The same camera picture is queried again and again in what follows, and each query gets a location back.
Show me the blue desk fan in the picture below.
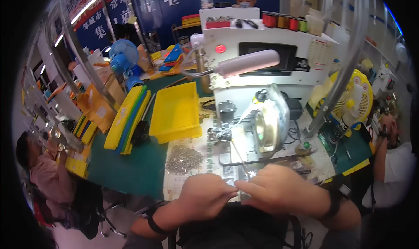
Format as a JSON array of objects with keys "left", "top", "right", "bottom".
[{"left": 109, "top": 39, "right": 144, "bottom": 90}]

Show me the yellow desk fan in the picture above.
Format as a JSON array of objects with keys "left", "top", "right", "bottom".
[{"left": 322, "top": 69, "right": 374, "bottom": 141}]

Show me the metal thermos bottle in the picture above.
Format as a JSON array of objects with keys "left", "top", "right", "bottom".
[{"left": 196, "top": 49, "right": 214, "bottom": 95}]

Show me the row of coloured wire spools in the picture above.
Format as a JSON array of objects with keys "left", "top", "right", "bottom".
[{"left": 262, "top": 12, "right": 310, "bottom": 33}]

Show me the stack of coloured sheets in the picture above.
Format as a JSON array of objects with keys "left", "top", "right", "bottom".
[{"left": 158, "top": 44, "right": 184, "bottom": 73}]

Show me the pile of small metal parts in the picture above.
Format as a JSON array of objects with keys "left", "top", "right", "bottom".
[{"left": 165, "top": 145, "right": 205, "bottom": 175}]

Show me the white winding machine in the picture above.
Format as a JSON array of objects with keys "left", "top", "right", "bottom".
[{"left": 198, "top": 7, "right": 338, "bottom": 166}]

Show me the black wrist band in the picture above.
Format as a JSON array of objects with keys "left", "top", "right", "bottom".
[
  {"left": 322, "top": 183, "right": 351, "bottom": 221},
  {"left": 146, "top": 207, "right": 168, "bottom": 235}
]

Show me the person's right hand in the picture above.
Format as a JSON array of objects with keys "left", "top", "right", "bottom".
[{"left": 234, "top": 164, "right": 323, "bottom": 217}]

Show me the white desk lamp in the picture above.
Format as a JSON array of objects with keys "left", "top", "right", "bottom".
[{"left": 181, "top": 43, "right": 281, "bottom": 79}]

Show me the black chair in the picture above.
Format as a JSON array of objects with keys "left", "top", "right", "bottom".
[{"left": 62, "top": 178, "right": 128, "bottom": 240}]

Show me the green push button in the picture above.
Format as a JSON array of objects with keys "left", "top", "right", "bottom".
[{"left": 295, "top": 140, "right": 317, "bottom": 155}]

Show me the person's left hand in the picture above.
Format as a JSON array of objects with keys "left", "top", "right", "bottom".
[{"left": 177, "top": 174, "right": 239, "bottom": 221}]

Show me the clear plastic hose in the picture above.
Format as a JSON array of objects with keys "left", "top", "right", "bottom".
[{"left": 303, "top": 0, "right": 370, "bottom": 138}]

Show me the stack of small yellow folders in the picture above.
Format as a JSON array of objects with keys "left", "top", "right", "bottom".
[{"left": 72, "top": 114, "right": 99, "bottom": 145}]

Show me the yellow plastic bin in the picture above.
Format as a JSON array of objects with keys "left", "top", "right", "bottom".
[{"left": 149, "top": 81, "right": 203, "bottom": 144}]

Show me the thin metal rod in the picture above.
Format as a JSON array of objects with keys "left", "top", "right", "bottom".
[{"left": 230, "top": 138, "right": 251, "bottom": 180}]

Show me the small metal part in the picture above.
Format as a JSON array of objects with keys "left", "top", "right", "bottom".
[{"left": 226, "top": 180, "right": 251, "bottom": 197}]

